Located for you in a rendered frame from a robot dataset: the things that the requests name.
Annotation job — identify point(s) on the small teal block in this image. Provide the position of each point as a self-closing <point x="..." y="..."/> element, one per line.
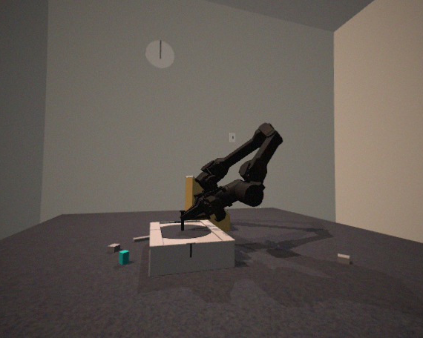
<point x="123" y="257"/>

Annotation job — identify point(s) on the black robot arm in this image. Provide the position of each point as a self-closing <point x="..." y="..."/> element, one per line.
<point x="249" y="191"/>

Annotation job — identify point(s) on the dark grey round disc with small centre hole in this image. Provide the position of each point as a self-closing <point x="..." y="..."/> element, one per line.
<point x="190" y="231"/>

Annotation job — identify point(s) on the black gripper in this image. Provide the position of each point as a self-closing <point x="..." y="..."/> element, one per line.
<point x="204" y="205"/>

